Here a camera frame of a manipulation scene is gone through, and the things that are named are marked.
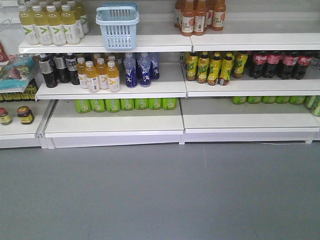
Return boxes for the light blue plastic basket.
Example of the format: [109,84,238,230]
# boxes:
[95,2,140,50]

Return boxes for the blue sports drink bottle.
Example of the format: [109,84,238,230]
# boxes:
[138,52,151,87]
[149,52,160,80]
[123,52,138,88]

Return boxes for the yellow lemon tea bottle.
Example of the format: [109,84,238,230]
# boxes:
[186,52,199,81]
[207,51,222,86]
[219,52,233,86]
[232,51,248,79]
[197,51,210,84]

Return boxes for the orange juice bottle white label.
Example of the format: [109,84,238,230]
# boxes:
[96,58,109,90]
[84,61,100,93]
[77,57,88,89]
[107,61,120,93]

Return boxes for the orange C100 drink bottle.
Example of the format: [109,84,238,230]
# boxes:
[212,0,227,31]
[193,0,207,36]
[181,0,195,37]

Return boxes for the dark tea bottle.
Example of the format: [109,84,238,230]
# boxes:
[54,53,71,83]
[65,53,80,85]
[38,53,58,88]

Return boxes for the plastic cola bottle red label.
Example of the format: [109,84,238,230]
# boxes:
[291,50,312,80]
[278,50,299,80]
[262,50,282,78]
[249,50,268,79]

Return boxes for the pale yellow juice bottle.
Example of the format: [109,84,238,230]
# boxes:
[61,4,80,45]
[46,5,67,46]
[32,5,53,46]
[18,5,40,45]

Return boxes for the red lid sauce jar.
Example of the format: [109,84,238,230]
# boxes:
[17,106,34,125]
[0,107,12,125]

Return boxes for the teal snack bag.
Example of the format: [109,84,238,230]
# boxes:
[0,54,35,90]

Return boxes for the red snack bag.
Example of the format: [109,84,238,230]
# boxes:
[0,42,9,63]

